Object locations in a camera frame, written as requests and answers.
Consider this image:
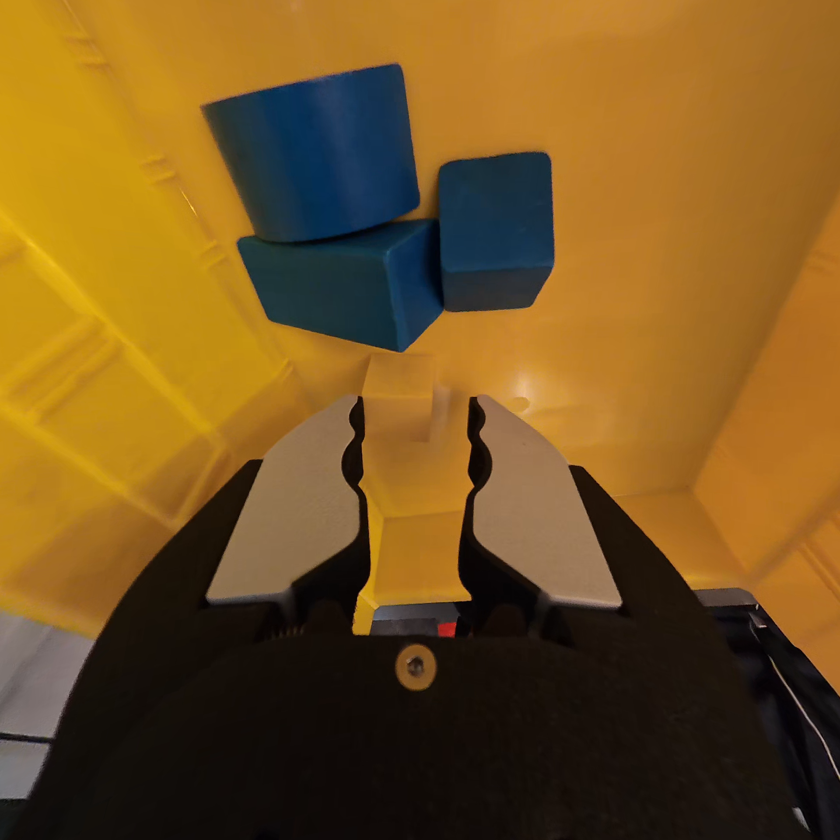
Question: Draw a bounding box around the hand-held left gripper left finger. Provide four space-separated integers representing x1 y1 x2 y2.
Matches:
204 394 370 634

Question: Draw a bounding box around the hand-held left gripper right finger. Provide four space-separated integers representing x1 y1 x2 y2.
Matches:
457 394 623 637

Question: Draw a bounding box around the yellow wooden cube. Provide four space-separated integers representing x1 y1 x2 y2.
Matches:
360 354 450 443

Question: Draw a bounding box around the blue wooden cube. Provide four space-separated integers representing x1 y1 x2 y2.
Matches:
437 151 554 312

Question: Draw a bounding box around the yellow plastic bin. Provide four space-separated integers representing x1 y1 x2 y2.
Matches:
0 0 840 696

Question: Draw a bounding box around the blue wooden half cylinder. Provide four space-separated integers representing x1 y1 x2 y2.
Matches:
200 62 420 243

